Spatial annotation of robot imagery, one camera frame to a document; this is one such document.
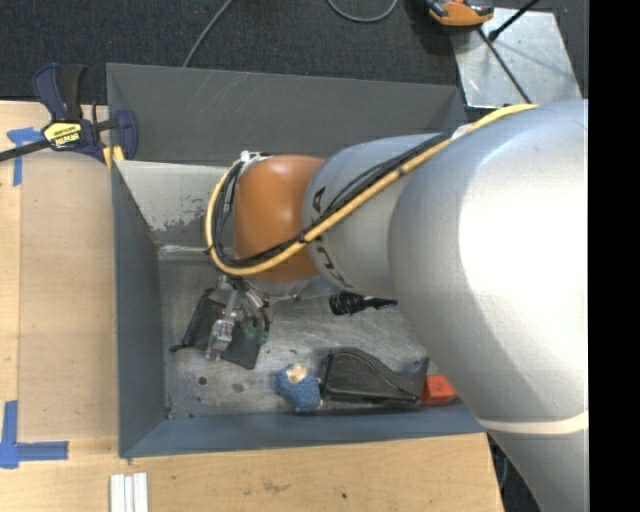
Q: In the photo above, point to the pale wood flat board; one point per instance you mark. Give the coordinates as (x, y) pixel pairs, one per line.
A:
(65, 300)

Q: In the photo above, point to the black shoe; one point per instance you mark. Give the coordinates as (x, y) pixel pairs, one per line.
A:
(365, 377)

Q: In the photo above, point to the grey metal bin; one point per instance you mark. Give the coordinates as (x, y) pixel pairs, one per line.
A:
(150, 300)

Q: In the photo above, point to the blue toy figure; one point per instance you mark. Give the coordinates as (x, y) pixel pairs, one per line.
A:
(302, 390)

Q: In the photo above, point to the orange-red block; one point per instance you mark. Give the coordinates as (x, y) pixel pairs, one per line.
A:
(437, 389)

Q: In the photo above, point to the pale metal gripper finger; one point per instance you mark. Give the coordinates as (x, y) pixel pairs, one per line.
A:
(228, 327)
(214, 345)

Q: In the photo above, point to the black flat pouch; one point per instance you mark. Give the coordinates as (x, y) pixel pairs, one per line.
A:
(200, 325)

